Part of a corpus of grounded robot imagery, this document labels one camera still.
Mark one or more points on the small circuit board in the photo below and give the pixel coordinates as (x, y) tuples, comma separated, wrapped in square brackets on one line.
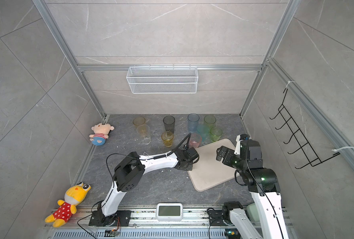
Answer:
[(112, 233)]

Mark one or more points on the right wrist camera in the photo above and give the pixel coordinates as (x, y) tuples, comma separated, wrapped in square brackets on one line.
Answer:
[(239, 139)]

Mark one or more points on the white digital timer display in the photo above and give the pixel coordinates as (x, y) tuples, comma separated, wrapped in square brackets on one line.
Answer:
[(169, 212)]

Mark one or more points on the short green glass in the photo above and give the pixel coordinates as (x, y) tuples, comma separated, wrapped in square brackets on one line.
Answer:
[(215, 134)]

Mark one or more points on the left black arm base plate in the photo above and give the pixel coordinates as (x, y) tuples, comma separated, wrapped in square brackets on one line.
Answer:
[(123, 216)]

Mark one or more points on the white wire mesh basket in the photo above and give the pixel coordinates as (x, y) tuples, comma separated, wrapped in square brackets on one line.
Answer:
[(162, 80)]

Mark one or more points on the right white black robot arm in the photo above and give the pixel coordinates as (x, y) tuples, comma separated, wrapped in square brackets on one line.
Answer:
[(262, 184)]

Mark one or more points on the teal glass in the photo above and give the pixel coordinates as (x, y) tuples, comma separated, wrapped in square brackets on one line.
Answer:
[(203, 130)]

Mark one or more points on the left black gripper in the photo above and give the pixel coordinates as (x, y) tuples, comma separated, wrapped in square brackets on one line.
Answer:
[(191, 168)]

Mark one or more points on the tall amber yellow glass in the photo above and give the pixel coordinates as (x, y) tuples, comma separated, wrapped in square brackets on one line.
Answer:
[(138, 121)]

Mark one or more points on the pink glass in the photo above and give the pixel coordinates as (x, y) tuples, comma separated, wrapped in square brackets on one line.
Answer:
[(195, 140)]

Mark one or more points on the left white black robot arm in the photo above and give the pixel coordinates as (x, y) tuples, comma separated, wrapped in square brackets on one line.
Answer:
[(128, 173)]

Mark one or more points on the mint green box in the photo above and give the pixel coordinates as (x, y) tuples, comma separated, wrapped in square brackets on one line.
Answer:
[(252, 213)]

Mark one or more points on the short yellow glass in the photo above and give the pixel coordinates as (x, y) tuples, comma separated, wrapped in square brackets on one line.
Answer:
[(168, 138)]

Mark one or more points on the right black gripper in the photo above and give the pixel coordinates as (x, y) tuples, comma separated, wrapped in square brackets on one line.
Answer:
[(227, 159)]

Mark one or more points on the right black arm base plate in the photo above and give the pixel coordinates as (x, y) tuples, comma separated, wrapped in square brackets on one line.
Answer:
[(215, 217)]

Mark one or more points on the blue glass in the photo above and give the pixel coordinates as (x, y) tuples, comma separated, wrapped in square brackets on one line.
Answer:
[(193, 121)]

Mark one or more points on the tall green glass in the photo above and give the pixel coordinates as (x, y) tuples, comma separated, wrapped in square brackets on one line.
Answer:
[(210, 121)]

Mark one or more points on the dark grey smoked glass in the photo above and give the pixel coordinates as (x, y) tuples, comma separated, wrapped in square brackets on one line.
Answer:
[(169, 123)]

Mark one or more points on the green yellow connector board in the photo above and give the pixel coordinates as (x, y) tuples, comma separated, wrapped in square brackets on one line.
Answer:
[(232, 234)]

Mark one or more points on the pink bear plush toy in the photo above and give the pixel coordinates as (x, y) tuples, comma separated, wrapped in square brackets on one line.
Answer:
[(100, 133)]

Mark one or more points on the beige plastic tray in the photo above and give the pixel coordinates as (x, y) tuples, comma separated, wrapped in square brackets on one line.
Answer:
[(209, 172)]

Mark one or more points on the yellow plush toy red dress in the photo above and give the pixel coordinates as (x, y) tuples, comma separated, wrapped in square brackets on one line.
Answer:
[(67, 207)]

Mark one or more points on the black wire hook rack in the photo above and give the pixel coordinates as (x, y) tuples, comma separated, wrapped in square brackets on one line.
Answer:
[(298, 136)]

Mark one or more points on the clear transparent glass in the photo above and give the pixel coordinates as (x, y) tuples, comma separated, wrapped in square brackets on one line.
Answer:
[(143, 131)]

